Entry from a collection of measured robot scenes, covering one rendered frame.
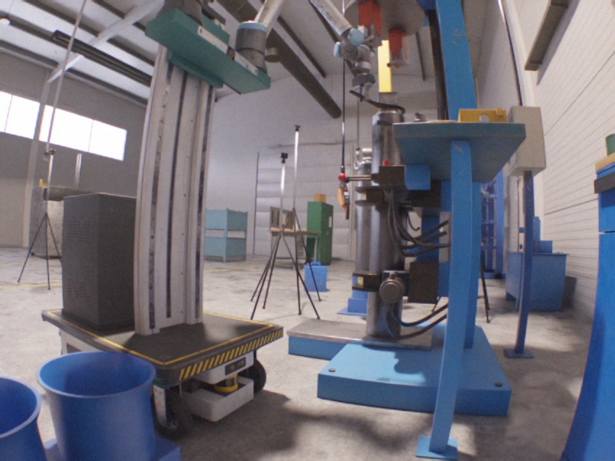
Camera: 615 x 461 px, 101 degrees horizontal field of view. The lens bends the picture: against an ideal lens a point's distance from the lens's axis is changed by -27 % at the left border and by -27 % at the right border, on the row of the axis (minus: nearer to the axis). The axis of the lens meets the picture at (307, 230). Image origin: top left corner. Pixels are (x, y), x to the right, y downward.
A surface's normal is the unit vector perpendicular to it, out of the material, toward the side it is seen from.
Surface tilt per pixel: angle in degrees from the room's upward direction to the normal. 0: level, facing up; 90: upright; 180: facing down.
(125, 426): 90
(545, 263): 90
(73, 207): 90
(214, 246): 90
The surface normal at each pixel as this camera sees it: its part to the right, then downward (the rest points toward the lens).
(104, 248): 0.91, 0.02
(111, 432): 0.67, 0.00
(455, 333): -0.36, -0.04
